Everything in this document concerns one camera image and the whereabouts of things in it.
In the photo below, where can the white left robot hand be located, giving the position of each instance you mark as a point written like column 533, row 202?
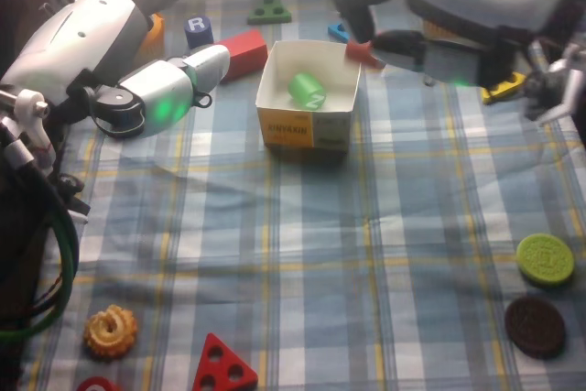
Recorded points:
column 78, row 38

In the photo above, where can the red toy cylinder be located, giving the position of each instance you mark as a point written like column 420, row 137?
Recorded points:
column 359, row 52

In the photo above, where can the green toy cylinder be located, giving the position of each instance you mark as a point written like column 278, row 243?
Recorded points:
column 307, row 91

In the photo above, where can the blue cylinder with letter R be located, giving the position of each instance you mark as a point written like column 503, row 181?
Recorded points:
column 198, row 29

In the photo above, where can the white yellow paper box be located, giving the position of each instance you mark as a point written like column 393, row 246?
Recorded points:
column 284, row 130

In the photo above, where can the toy cupcake with yellow topping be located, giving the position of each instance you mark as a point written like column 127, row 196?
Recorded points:
column 153, row 38

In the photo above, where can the yellow triangle block with holes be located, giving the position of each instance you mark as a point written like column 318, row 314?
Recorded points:
column 503, row 89

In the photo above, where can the blue triangle block with holes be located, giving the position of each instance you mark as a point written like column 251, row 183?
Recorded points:
column 339, row 33

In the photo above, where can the red rectangular wooden block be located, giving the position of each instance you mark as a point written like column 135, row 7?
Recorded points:
column 245, row 52

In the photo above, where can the green triangle block with holes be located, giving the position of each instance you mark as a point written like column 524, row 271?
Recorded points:
column 269, row 13

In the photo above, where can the green toy sandwich cookie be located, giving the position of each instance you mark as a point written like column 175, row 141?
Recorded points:
column 545, row 260

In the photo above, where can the toy butter cookie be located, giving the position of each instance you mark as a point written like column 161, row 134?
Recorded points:
column 110, row 331

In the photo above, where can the blue plaid table cloth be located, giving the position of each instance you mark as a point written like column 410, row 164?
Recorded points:
column 320, row 249

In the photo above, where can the brown toy sandwich cookie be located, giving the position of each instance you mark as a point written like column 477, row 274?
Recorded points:
column 535, row 327

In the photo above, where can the red white round toy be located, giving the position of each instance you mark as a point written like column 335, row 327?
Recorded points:
column 98, row 384

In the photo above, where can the red triangle block with holes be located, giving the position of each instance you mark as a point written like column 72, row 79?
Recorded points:
column 220, row 368

